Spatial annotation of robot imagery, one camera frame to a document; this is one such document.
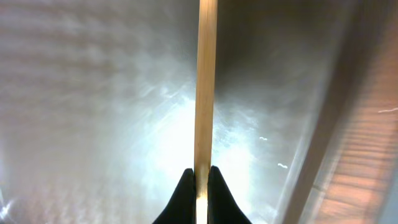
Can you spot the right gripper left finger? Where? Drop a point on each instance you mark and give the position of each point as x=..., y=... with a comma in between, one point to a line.
x=182, y=204

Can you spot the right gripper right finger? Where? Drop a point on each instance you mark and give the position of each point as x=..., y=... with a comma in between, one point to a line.
x=222, y=208

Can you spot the wooden chopstick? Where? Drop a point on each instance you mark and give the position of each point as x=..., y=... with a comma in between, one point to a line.
x=204, y=103

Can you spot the brown serving tray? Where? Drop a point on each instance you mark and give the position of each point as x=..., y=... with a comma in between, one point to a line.
x=98, y=103

